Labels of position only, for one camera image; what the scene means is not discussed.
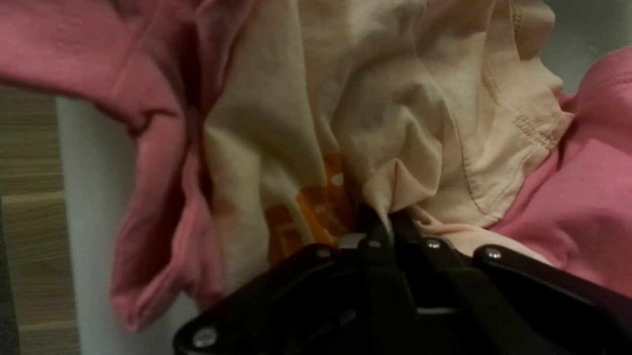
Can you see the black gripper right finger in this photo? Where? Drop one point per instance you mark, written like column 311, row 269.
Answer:
column 503, row 303

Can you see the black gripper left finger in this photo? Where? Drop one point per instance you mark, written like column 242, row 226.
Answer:
column 323, row 301

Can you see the peach printed t-shirt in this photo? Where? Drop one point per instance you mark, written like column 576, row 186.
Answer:
column 432, row 107

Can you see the pink shirt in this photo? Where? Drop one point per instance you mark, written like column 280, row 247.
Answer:
column 161, row 66

